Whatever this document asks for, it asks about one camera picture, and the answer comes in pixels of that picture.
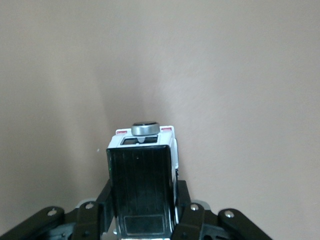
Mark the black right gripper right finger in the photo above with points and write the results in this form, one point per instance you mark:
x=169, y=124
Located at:
x=192, y=222

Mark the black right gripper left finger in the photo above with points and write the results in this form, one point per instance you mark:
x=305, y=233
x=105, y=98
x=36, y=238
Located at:
x=87, y=220

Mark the white jeep toy black roof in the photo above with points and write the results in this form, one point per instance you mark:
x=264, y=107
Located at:
x=141, y=180

